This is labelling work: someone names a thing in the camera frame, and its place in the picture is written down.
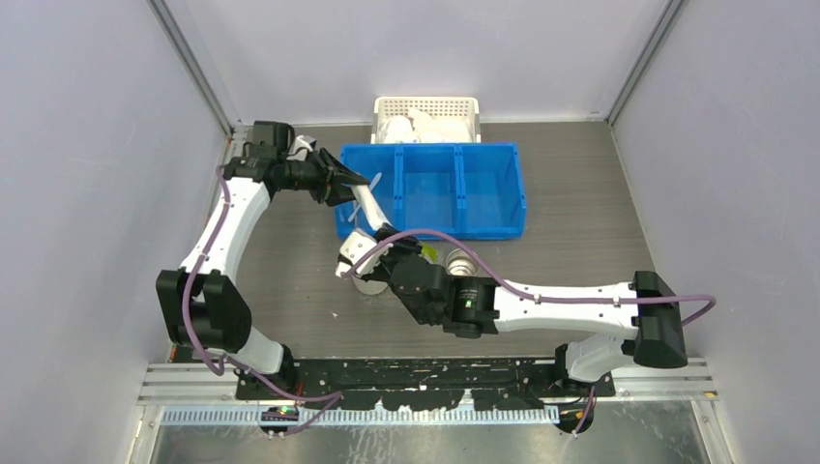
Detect small metal cup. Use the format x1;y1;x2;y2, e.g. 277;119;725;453
446;248;479;276

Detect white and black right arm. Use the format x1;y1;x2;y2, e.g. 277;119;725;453
354;246;688;397

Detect blue three-compartment plastic bin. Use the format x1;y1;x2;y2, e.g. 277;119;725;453
340;142;527;241

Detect yellow green toothpaste tube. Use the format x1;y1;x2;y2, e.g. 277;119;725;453
421;243;438;263

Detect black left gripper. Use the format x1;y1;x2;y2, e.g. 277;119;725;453
279;149;370;207

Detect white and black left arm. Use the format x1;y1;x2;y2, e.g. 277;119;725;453
156;121;369;400

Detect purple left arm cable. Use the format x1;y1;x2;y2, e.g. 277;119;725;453
181;164;344;438

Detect white cloths in basket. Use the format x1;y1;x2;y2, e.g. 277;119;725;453
371;108;480;144

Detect white enamel mug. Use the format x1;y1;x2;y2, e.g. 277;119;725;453
352;276;388;296

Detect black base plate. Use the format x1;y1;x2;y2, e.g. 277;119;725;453
233;358;590;412

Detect white perforated basket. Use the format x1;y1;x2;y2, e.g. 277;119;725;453
370;97;482;144

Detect perforated metal rail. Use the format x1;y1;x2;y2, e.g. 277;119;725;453
161;405;560;426

